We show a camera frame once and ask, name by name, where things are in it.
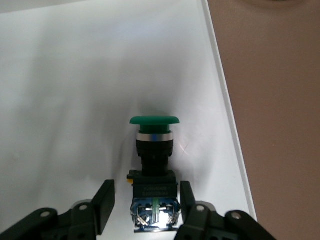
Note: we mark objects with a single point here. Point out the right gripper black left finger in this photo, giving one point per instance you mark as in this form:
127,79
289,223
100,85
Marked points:
75,222

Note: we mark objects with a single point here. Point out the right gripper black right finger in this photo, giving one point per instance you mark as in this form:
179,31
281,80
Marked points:
207,222

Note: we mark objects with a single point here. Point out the green mushroom push button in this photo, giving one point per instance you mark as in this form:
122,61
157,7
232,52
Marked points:
155,155

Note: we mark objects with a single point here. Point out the white plastic drawer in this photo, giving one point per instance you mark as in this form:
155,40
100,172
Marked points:
75,100

